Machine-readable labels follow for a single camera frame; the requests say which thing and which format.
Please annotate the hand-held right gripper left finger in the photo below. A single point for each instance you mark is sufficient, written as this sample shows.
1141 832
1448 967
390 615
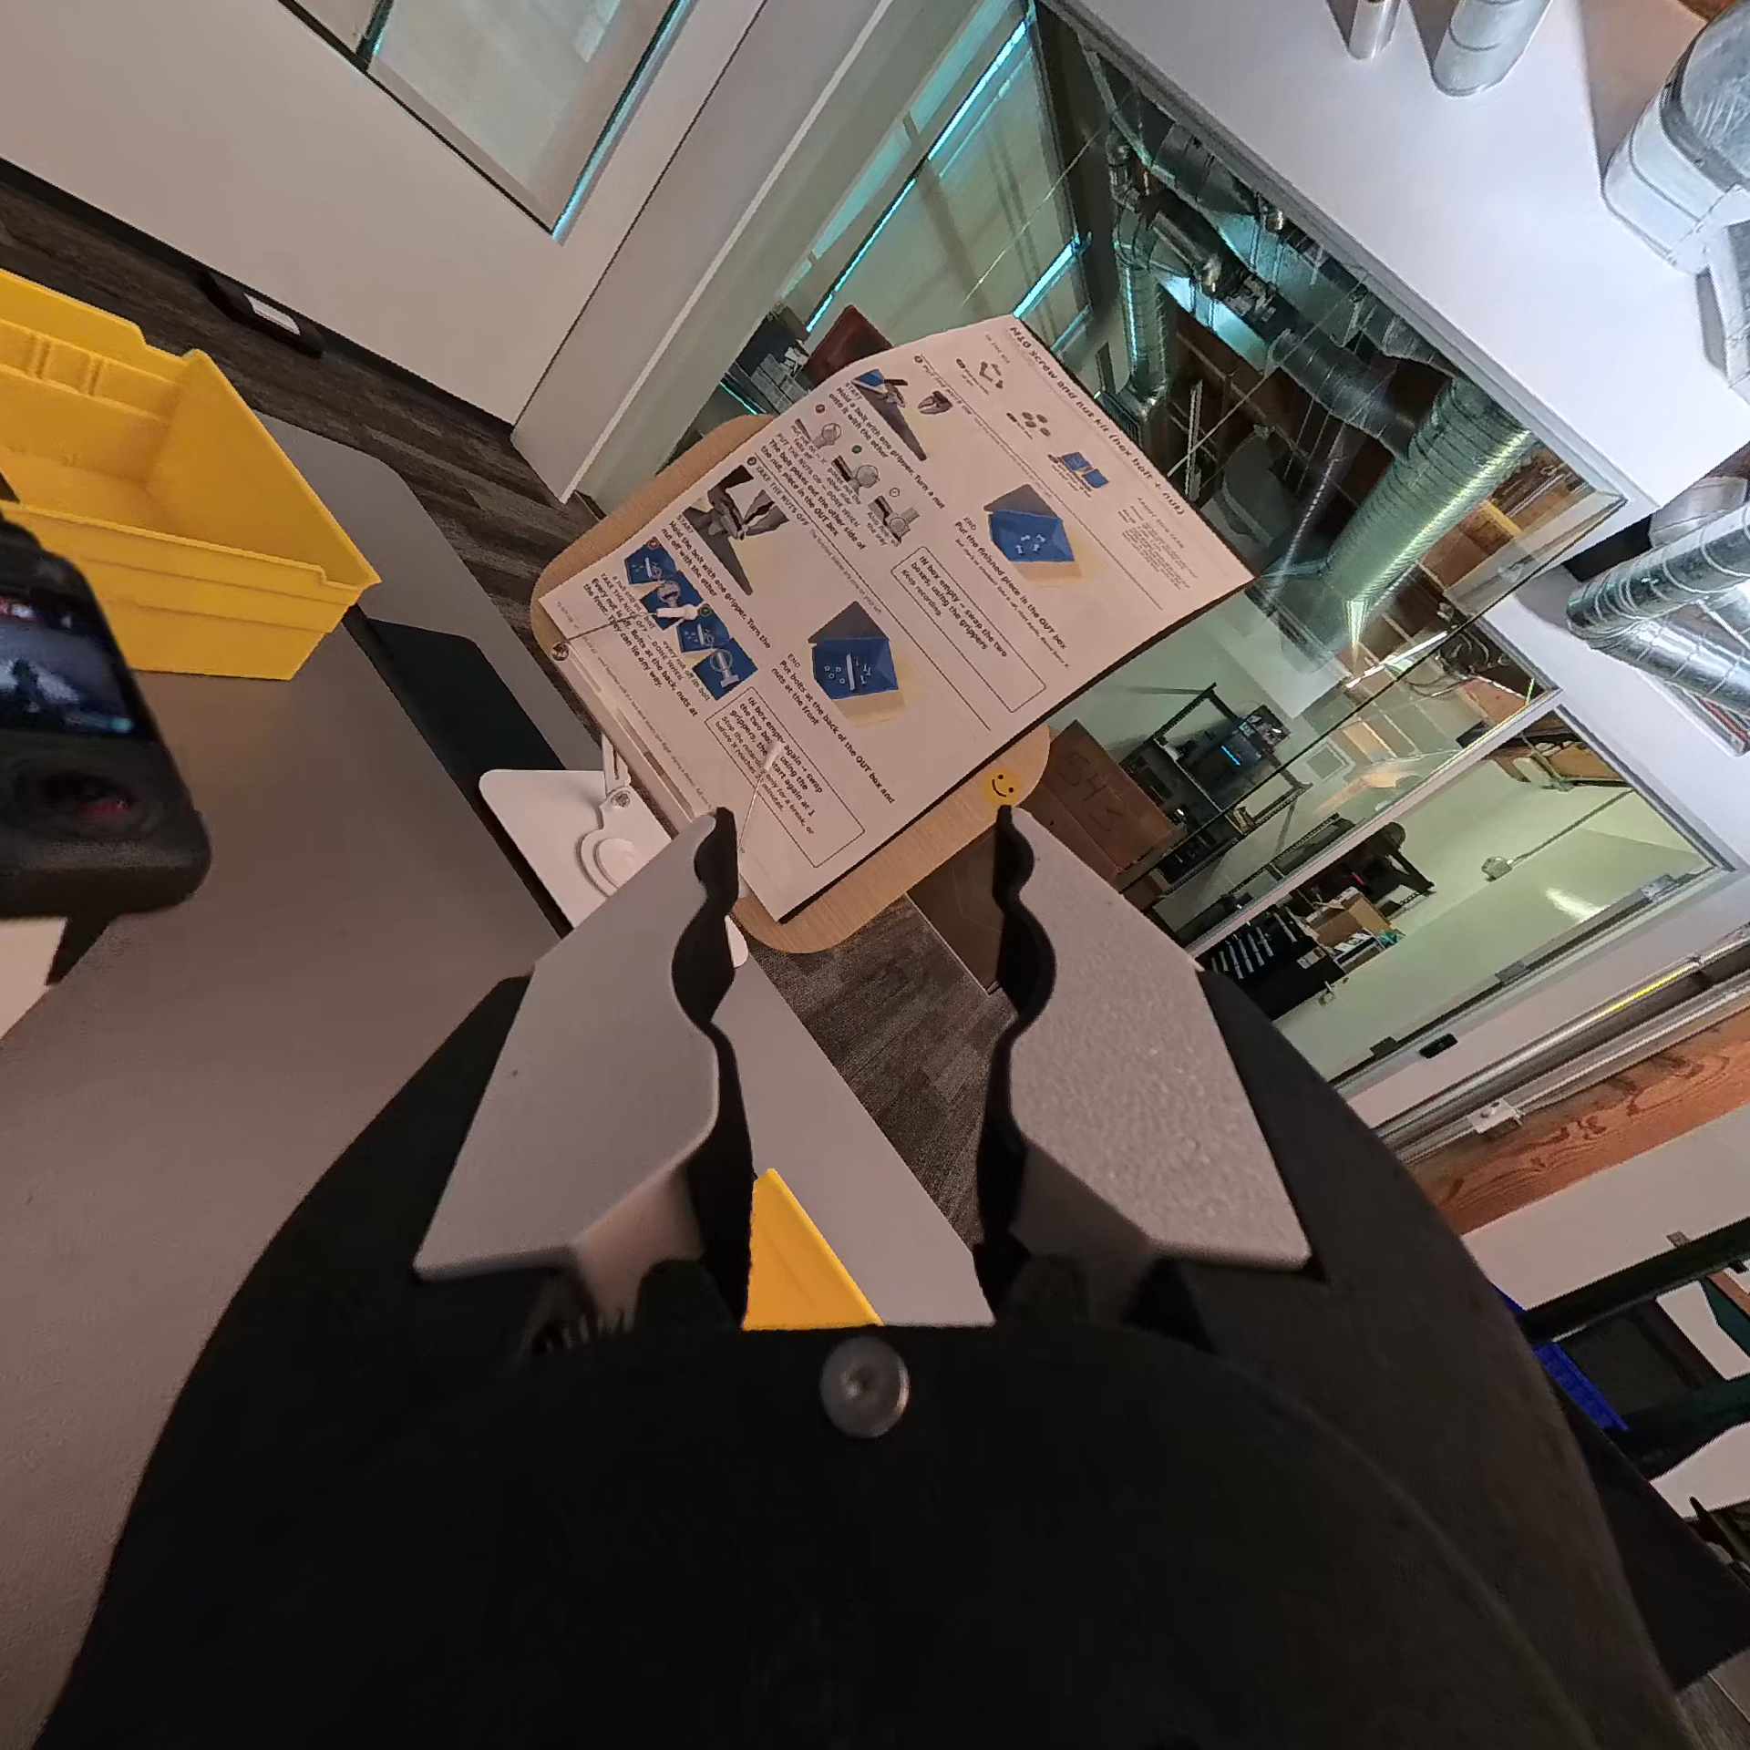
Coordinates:
587 1094

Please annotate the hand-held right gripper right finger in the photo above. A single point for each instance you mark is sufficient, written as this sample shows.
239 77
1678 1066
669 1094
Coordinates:
1152 1094

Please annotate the yellow plastic bin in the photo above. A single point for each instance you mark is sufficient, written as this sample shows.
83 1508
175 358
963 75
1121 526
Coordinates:
799 1255
165 521

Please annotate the brown cardboard box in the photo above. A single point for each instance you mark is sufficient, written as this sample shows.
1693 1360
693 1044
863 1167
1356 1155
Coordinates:
1106 806

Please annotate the black equipment rack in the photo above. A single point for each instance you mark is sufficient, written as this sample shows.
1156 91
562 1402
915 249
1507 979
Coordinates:
1214 764

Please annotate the blue storage bin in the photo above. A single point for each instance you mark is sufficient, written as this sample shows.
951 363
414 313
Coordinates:
1574 1365

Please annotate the small black floor device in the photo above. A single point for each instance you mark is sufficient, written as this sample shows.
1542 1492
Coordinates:
265 313

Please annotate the printed instruction sheet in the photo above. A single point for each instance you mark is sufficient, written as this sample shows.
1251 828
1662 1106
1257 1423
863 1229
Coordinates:
957 547

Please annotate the large grid window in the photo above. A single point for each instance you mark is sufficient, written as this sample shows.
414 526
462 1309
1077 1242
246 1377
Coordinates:
521 83

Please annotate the silver ceiling pipe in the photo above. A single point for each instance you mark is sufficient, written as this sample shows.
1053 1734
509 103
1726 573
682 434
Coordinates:
1371 24
1484 43

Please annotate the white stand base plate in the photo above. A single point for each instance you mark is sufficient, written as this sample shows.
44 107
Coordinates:
542 822

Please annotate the aluminium rail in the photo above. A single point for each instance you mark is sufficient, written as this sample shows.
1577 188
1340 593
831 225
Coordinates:
1574 1066

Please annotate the wooden post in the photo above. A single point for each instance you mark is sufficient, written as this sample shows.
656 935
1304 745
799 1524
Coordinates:
1599 1149

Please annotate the silver ribbed air duct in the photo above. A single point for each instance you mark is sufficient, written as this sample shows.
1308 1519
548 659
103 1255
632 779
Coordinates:
1693 164
1667 615

